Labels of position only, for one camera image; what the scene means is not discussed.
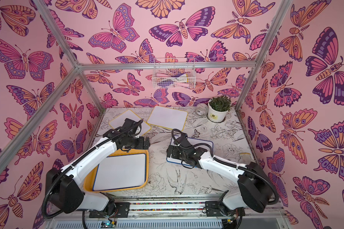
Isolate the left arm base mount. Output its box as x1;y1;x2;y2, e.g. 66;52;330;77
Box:
89;202;131;218

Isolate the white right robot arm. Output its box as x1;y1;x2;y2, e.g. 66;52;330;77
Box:
167;129;279;216

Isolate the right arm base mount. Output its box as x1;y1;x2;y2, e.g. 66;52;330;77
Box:
202;190;246;218

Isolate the yellow storage tray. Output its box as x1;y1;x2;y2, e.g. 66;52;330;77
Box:
83;148;150;193

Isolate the clear tape roll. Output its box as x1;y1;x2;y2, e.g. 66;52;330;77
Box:
195;103;209;117

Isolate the yellow-framed whiteboard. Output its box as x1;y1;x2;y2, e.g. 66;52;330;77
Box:
109;110;151;136
147;106;188;131

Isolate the potted green plant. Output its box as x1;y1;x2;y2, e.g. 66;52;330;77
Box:
207;95;231;123

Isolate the white knit work glove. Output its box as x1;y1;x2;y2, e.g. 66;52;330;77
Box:
238;153;255;165

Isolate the aluminium cage frame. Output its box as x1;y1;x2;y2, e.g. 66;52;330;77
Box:
0;0;293;229

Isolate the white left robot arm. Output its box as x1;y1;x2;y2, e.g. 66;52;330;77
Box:
41;118;150;219

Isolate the aluminium rail base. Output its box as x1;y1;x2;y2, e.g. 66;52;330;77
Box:
44;194;292;229

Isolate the green circuit board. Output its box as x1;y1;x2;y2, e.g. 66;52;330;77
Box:
101;221;116;229

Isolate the white wire wall basket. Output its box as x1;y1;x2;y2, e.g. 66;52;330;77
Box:
151;56;196;89

